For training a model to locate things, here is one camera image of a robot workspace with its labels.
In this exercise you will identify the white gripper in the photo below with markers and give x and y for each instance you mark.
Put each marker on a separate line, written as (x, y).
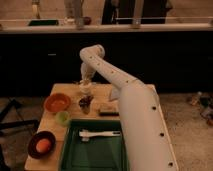
(87, 73)

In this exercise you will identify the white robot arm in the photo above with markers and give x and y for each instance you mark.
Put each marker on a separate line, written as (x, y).
(145, 133)

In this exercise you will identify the orange red bowl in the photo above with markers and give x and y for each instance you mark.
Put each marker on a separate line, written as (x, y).
(57, 102)

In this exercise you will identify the dark bowl with orange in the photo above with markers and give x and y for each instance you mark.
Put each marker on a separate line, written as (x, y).
(41, 144)

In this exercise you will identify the white cup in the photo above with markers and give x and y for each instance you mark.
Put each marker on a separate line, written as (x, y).
(85, 89)

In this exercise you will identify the dark glass with utensils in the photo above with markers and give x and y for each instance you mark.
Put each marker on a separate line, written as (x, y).
(84, 104)

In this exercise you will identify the wooden table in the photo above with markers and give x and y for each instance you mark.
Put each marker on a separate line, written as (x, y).
(101, 94)

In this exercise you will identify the grey blue cloth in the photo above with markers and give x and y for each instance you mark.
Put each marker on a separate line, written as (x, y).
(114, 94)

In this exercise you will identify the brown sponge block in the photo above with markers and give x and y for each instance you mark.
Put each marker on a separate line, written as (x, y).
(106, 110)

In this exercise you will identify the small green cup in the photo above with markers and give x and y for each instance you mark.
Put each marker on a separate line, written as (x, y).
(62, 118)

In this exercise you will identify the white brush in tray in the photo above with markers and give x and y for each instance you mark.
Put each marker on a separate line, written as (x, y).
(87, 135)

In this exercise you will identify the green plastic tray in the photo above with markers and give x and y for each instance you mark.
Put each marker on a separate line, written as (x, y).
(96, 154)

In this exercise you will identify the black folding stand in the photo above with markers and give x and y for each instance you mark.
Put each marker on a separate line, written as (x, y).
(12, 103)

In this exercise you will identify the person in background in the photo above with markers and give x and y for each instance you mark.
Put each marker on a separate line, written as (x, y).
(110, 12)

